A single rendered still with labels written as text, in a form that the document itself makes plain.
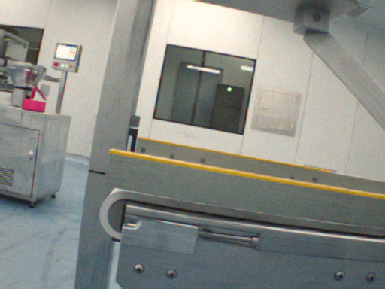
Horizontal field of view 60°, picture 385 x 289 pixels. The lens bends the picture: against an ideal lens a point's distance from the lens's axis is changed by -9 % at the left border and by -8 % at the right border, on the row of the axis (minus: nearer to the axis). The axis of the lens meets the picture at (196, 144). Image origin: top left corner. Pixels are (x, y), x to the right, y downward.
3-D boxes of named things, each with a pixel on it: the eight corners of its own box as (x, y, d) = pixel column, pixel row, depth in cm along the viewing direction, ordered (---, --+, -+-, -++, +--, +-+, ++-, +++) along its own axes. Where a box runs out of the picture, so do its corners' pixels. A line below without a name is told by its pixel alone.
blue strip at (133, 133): (111, 241, 61) (128, 127, 60) (112, 240, 62) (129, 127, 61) (120, 242, 61) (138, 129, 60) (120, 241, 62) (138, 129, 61)
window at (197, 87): (152, 118, 544) (166, 43, 538) (152, 118, 545) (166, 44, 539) (243, 135, 543) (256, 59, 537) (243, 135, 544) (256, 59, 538)
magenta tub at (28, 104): (20, 109, 265) (22, 98, 264) (28, 109, 277) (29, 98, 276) (38, 112, 264) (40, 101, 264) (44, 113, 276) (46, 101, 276)
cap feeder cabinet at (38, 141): (-32, 193, 266) (-21, 101, 262) (2, 183, 323) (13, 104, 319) (34, 211, 266) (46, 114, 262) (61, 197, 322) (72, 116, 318)
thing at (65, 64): (42, 111, 299) (55, 41, 296) (46, 111, 309) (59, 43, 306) (65, 115, 299) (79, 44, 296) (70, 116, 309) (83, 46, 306)
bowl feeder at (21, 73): (-8, 103, 278) (-1, 59, 276) (12, 105, 314) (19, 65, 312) (42, 112, 277) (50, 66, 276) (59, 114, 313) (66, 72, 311)
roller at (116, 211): (104, 231, 34) (108, 197, 34) (133, 184, 61) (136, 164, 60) (138, 237, 34) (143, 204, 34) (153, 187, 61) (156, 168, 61)
